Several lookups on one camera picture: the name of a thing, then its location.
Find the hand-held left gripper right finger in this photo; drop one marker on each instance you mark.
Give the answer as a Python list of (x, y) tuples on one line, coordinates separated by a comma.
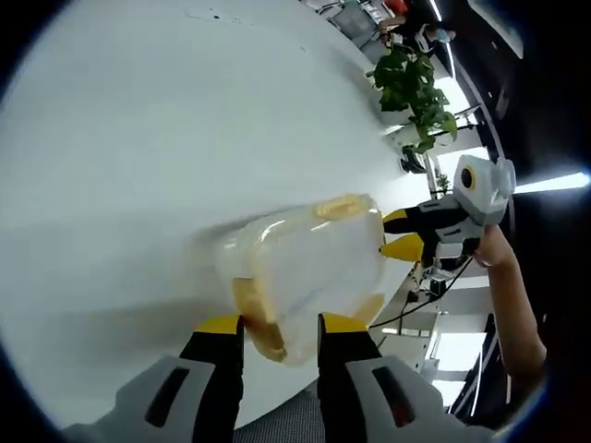
[(351, 369)]

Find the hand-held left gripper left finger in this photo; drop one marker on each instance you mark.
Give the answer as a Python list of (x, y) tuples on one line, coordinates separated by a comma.
[(194, 369)]

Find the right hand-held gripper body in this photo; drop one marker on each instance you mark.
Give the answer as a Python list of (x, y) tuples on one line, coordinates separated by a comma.
[(485, 194)]

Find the clear plastic food container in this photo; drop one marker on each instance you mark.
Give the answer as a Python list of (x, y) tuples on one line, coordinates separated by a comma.
[(314, 267)]

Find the person's right hand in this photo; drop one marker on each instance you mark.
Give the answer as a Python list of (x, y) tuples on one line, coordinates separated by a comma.
[(491, 251)]

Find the green potted plant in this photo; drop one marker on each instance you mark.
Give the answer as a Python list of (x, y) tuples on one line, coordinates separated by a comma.
[(411, 87)]

